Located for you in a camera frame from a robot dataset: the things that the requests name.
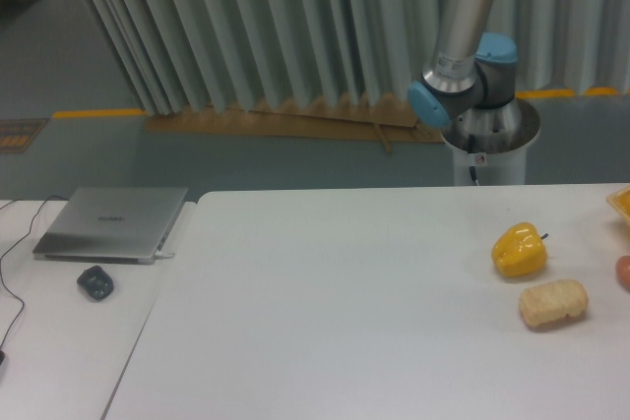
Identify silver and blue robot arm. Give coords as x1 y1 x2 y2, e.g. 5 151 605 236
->
408 0 629 154

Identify brown cardboard sheet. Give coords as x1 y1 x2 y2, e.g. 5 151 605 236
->
144 95 443 153

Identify white laptop plug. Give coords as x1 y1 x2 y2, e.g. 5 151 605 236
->
154 252 175 260

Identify silver closed laptop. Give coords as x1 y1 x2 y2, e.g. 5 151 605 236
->
32 187 188 263

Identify pale green folding curtain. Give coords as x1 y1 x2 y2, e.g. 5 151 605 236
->
85 0 629 115

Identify yellow bell pepper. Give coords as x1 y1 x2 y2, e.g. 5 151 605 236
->
490 222 547 278

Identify beige bread loaf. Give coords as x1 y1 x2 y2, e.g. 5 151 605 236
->
519 279 590 330

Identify orange round fruit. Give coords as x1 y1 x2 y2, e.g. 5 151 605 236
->
615 255 630 290

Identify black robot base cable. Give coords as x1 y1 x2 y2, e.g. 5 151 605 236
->
466 134 480 187

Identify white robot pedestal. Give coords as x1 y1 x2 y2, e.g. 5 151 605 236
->
446 143 529 186

